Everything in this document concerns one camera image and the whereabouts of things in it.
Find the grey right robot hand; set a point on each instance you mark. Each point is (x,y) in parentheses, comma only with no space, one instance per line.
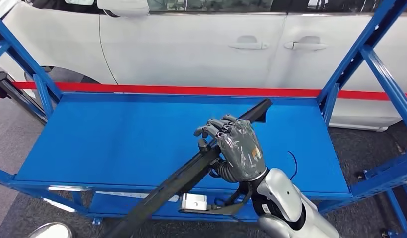
(243,154)

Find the black plastic frame part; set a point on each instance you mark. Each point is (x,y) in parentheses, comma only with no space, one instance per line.
(177,184)

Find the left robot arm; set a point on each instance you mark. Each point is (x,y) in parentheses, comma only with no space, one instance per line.
(52,231)

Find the blue metal shelf rack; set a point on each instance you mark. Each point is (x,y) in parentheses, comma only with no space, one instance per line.
(91,138)

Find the red barrier belt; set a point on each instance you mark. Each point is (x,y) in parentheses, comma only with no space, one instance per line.
(157,88)

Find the white car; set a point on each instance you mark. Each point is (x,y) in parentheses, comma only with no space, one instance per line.
(190,49)

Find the white car side mirror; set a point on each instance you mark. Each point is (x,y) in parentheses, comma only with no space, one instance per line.
(124,8)

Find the black belt stanchion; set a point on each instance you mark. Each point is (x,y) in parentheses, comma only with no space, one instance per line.
(16,93)

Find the black camera bracket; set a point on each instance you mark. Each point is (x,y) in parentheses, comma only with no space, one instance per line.
(223,210)

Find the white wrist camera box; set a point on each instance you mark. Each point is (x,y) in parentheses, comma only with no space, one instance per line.
(193,201)

